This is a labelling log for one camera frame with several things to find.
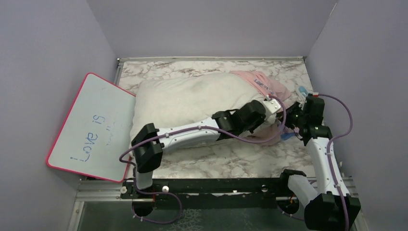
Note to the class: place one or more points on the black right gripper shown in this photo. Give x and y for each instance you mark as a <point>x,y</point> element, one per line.
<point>297,106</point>

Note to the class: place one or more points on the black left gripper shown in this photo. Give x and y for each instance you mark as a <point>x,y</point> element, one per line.
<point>251,130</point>

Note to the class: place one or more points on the white pillow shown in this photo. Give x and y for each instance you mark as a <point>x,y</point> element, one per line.
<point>181,101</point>

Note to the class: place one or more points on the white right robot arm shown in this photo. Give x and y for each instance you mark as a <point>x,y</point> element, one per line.
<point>330,206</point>

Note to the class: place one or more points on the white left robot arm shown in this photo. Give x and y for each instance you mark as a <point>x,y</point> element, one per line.
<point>151,143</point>

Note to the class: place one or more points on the blue plastic object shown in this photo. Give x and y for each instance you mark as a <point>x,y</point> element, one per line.
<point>301,91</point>

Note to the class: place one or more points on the pink-framed whiteboard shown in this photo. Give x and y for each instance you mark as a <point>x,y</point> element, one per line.
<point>96,131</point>

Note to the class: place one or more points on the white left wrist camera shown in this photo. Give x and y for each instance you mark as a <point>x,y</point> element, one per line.
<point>272,107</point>

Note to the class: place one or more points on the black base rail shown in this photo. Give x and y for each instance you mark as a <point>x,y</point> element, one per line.
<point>212,194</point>

